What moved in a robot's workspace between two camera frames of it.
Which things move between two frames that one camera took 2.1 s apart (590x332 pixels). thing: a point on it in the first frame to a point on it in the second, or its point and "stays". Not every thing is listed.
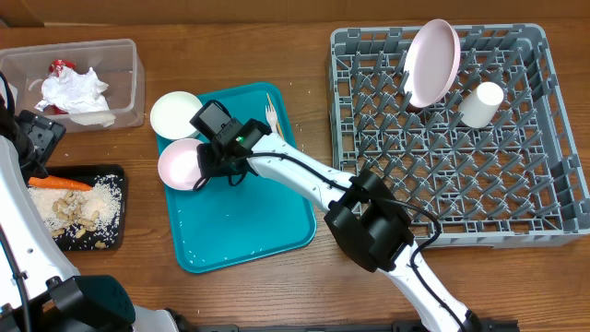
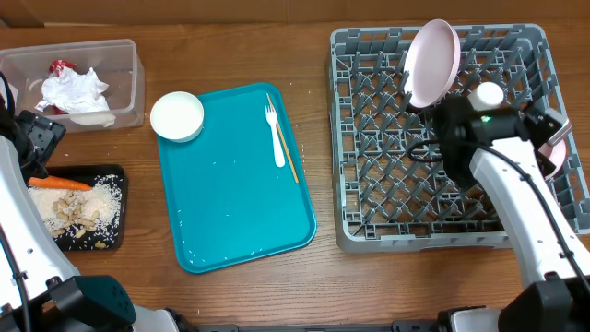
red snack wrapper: x=56 y=67 stays
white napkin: x=77 y=95 stays
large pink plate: x=431 y=64 stays
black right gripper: x=206 y=167 to x=547 y=164
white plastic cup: x=479 y=104 stays
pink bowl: x=178 y=164 to x=556 y=153
